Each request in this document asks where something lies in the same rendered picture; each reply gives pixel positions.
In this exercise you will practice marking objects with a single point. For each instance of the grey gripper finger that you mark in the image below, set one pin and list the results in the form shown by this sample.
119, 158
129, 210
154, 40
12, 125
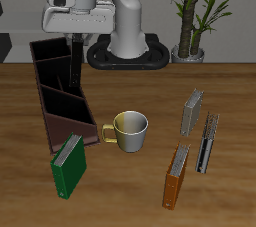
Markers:
68, 36
87, 38

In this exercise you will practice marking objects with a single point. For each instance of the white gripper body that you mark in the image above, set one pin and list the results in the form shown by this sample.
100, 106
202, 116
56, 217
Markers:
83, 19

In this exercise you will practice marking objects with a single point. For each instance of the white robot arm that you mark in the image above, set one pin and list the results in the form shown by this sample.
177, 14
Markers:
128, 21

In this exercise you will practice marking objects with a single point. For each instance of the dark brown desk caddy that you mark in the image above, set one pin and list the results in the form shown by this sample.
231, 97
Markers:
66, 111

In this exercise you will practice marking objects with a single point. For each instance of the grey book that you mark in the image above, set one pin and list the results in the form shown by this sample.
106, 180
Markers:
191, 114

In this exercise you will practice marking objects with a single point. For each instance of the green book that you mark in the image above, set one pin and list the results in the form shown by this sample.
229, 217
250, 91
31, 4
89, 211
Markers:
71, 171

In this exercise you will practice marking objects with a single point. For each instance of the black and silver book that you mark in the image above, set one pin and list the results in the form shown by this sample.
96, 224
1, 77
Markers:
206, 147

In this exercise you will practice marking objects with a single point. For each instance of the orange book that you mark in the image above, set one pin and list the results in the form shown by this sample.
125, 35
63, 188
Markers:
173, 184

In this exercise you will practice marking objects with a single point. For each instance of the green pot plant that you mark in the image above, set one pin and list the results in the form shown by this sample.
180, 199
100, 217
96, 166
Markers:
186, 21

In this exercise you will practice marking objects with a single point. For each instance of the yellow and white mug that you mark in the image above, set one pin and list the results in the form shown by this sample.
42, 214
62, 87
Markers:
131, 134

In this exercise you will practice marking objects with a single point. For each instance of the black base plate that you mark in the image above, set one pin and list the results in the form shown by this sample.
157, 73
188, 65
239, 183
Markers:
156, 58

